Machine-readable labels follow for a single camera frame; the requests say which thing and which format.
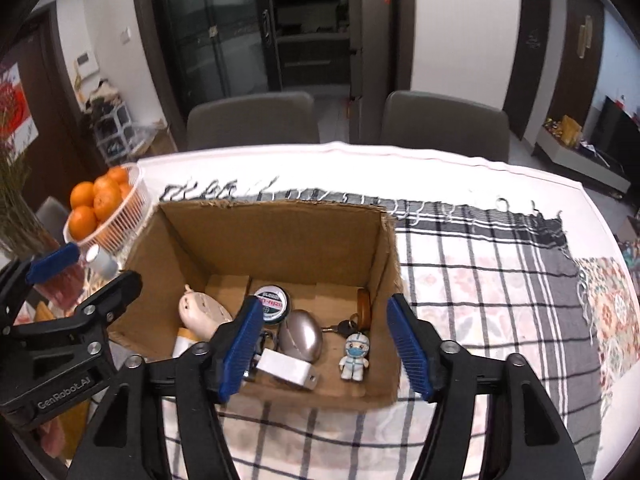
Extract low television cabinet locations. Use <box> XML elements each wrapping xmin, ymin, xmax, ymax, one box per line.
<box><xmin>532</xmin><ymin>125</ymin><xmax>632</xmax><ymax>195</ymax></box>

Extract brown wooden oval piece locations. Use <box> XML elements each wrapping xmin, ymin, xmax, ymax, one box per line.
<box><xmin>356</xmin><ymin>287</ymin><xmax>373</xmax><ymax>333</ymax></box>

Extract pile of oranges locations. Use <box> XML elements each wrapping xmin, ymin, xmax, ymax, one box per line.
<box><xmin>69</xmin><ymin>166</ymin><xmax>133</xmax><ymax>241</ymax></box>

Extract dark plain door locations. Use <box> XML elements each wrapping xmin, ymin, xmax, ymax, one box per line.
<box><xmin>502</xmin><ymin>0</ymin><xmax>551</xmax><ymax>141</ymax></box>

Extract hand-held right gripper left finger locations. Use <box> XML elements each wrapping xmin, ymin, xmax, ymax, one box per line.
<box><xmin>65</xmin><ymin>295</ymin><xmax>266</xmax><ymax>480</ymax></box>

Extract white plastic fruit basket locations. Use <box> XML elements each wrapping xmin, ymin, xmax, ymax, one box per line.
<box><xmin>63</xmin><ymin>162</ymin><xmax>153</xmax><ymax>256</ymax></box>

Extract red wall picture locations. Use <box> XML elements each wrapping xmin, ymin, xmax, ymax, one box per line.
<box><xmin>0</xmin><ymin>62</ymin><xmax>40</xmax><ymax>153</ymax></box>

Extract small yellow white packet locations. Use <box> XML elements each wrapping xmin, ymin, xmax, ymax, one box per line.
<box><xmin>172</xmin><ymin>327</ymin><xmax>198</xmax><ymax>360</ymax></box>

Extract black television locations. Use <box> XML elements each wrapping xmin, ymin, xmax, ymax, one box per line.
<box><xmin>595</xmin><ymin>95</ymin><xmax>640</xmax><ymax>166</ymax></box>

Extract bunch of keys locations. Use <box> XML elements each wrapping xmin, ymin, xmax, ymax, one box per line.
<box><xmin>322</xmin><ymin>312</ymin><xmax>362</xmax><ymax>338</ymax></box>

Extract yellow paper bag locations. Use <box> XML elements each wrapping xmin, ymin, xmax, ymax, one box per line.
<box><xmin>557</xmin><ymin>115</ymin><xmax>583</xmax><ymax>146</ymax></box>

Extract beige deer-shaped gadget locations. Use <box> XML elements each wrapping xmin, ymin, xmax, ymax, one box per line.
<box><xmin>179</xmin><ymin>285</ymin><xmax>233</xmax><ymax>341</ymax></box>

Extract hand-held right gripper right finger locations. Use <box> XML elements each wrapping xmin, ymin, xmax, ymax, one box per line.
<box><xmin>386</xmin><ymin>292</ymin><xmax>586</xmax><ymax>480</ymax></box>

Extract white rectangular gadget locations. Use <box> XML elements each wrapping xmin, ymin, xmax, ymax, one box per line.
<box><xmin>245</xmin><ymin>347</ymin><xmax>318</xmax><ymax>392</ymax></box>

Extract silver egg-shaped gadget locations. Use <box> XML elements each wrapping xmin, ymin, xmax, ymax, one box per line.
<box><xmin>277</xmin><ymin>309</ymin><xmax>323</xmax><ymax>363</ymax></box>

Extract grey checked cloth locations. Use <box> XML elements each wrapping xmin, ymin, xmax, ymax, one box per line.
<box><xmin>160</xmin><ymin>177</ymin><xmax>601</xmax><ymax>480</ymax></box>

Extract dark wooden door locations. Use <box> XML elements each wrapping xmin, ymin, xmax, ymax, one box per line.
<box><xmin>542</xmin><ymin>0</ymin><xmax>606</xmax><ymax>131</ymax></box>

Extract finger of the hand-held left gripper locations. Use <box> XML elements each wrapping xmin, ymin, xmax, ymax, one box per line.
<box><xmin>12</xmin><ymin>270</ymin><xmax>143</xmax><ymax>348</ymax></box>
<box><xmin>0</xmin><ymin>242</ymin><xmax>81</xmax><ymax>306</ymax></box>

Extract white storage rack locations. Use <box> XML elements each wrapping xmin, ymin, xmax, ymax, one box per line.
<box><xmin>82</xmin><ymin>80</ymin><xmax>136</xmax><ymax>166</ymax></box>

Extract glass sliding door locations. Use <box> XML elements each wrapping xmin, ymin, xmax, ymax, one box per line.
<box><xmin>150</xmin><ymin>0</ymin><xmax>401</xmax><ymax>141</ymax></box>

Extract brown cardboard box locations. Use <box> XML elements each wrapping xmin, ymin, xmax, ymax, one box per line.
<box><xmin>107</xmin><ymin>199</ymin><xmax>405</xmax><ymax>411</ymax></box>

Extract round black tin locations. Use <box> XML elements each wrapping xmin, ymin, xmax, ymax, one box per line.
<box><xmin>253</xmin><ymin>285</ymin><xmax>292</xmax><ymax>322</ymax></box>

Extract grey dining chair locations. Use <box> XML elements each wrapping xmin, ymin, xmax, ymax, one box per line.
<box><xmin>380</xmin><ymin>90</ymin><xmax>511</xmax><ymax>163</ymax></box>
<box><xmin>186</xmin><ymin>91</ymin><xmax>321</xmax><ymax>152</ymax></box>

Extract small masked figurine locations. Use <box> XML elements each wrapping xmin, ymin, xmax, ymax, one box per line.
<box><xmin>339</xmin><ymin>332</ymin><xmax>371</xmax><ymax>382</ymax></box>

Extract white cylindrical bottle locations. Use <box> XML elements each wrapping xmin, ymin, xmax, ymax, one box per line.
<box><xmin>85</xmin><ymin>246</ymin><xmax>121</xmax><ymax>278</ymax></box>

